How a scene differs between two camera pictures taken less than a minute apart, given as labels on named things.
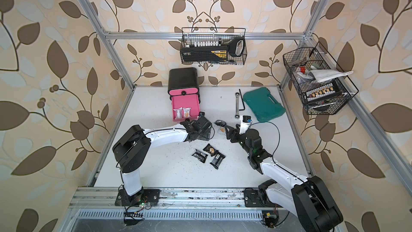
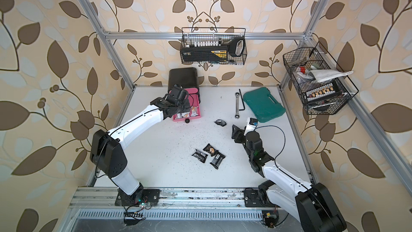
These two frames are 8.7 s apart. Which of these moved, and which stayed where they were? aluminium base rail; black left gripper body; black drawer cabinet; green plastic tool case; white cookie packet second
Moved: black left gripper body
Stayed: aluminium base rail; green plastic tool case; black drawer cabinet; white cookie packet second
